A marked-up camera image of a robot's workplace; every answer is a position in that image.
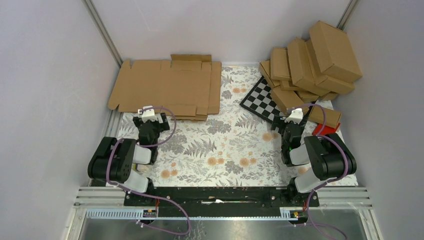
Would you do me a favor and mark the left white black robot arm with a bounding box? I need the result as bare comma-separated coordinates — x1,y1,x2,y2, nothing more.
87,112,170,206

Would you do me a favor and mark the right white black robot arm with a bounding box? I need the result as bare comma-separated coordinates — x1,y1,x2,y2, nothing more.
271,107,357,206

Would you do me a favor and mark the low folded cardboard box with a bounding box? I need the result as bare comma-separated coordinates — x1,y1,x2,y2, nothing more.
295,91,319,103

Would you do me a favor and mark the small cardboard box on red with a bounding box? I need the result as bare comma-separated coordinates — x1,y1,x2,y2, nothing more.
308,106,342,129

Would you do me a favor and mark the large folded cardboard box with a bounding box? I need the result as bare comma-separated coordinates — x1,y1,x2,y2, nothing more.
305,39,355,95

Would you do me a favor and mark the black white chessboard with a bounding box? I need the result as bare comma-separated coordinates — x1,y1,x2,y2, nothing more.
240,76,286,124

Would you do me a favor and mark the stack of flat cardboard blanks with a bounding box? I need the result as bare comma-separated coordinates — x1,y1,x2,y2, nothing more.
107,54,222,121

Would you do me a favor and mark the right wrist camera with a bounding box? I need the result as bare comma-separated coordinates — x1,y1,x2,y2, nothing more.
284,108,304,125

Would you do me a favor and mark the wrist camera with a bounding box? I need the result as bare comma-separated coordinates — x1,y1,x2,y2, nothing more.
138,105,159,123
284,108,304,125

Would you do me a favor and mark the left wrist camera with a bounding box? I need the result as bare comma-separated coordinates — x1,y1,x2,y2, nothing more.
138,105,159,123

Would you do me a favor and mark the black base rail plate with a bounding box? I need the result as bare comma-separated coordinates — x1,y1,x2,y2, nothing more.
123,186,309,219

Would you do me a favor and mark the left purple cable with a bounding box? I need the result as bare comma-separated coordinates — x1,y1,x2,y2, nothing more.
105,105,194,236

